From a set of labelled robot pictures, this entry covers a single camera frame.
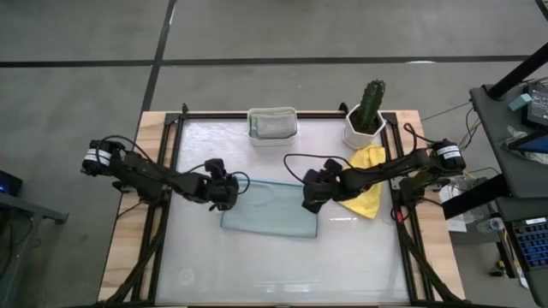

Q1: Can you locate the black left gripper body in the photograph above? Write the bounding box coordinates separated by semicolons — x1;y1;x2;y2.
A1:
199;173;241;207

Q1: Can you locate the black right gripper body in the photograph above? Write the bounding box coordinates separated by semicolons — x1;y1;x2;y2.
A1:
301;169;346;204

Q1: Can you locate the light blue microfiber towel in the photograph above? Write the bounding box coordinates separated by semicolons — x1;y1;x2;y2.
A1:
220;178;319;240

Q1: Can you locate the yellow microfiber towel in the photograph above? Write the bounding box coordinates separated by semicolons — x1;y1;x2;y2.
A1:
337;144;388;221

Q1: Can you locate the grey microfiber towel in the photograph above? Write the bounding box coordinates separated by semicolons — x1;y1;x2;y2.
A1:
255;111;298;139

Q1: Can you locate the white hexagonal plant pot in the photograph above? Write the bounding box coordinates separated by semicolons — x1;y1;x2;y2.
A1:
342;104;387;151

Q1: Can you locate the white plastic bin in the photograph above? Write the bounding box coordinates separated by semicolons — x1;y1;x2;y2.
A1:
247;106;300;148

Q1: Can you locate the white paper sheet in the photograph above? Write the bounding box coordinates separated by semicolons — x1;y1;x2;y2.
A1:
438;183;474;234

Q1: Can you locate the black desk leg bar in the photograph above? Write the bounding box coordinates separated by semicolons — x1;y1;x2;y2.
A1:
440;173;511;222

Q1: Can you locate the clear plastic bottle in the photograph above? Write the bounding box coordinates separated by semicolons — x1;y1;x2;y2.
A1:
476;216;507;234

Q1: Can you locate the grey side desk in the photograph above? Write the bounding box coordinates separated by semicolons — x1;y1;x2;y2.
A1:
468;83;548;200

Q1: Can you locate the grey metal table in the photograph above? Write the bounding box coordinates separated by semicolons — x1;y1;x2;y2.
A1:
0;191;69;308

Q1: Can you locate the black device with blue light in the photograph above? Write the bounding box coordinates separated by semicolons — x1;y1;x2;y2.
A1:
0;169;24;198

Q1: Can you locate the blue tablet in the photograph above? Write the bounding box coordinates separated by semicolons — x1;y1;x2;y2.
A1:
508;129;548;155

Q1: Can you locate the teal box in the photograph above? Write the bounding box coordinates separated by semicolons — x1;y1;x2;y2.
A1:
508;92;533;113

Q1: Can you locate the backlit keyboard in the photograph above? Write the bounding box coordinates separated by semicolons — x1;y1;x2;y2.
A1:
509;216;548;271

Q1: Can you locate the black pole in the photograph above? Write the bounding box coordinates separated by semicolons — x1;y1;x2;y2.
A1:
487;41;548;100

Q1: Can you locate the black electronic device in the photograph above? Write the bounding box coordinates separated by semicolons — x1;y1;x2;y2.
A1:
526;82;548;128

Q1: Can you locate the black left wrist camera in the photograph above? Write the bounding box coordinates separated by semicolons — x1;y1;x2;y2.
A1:
204;157;227;177

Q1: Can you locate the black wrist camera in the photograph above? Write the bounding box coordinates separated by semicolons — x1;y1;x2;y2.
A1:
204;157;227;177
324;157;343;175

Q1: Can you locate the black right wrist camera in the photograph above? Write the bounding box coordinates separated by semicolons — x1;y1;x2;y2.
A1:
324;157;343;175

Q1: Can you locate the black left camera cable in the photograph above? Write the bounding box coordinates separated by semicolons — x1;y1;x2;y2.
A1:
183;162;251;196

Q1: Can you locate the black camera cable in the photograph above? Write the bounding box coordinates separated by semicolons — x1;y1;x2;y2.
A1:
283;152;331;186
183;162;251;196

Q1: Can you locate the black right camera cable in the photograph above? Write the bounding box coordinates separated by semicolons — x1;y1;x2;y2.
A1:
283;152;331;186

